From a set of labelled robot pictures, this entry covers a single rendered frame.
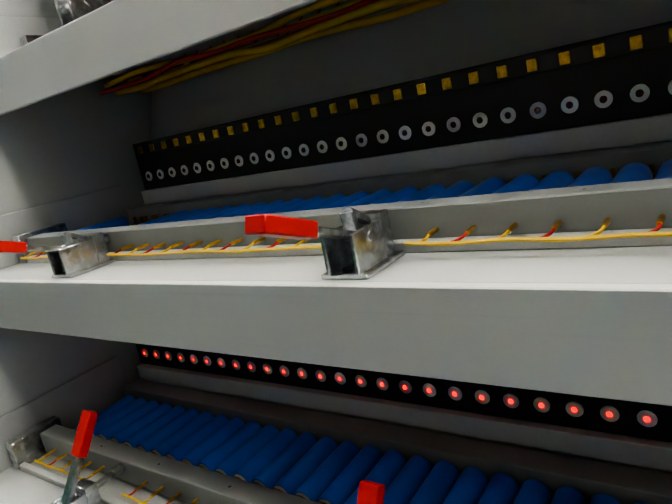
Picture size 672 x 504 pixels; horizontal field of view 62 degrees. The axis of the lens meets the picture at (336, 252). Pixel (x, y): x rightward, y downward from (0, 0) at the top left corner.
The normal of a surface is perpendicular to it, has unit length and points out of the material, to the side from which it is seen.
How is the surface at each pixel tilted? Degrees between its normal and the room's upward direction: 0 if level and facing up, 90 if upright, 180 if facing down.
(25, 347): 90
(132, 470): 110
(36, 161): 90
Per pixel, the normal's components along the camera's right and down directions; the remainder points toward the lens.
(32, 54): -0.55, 0.30
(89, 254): 0.81, -0.03
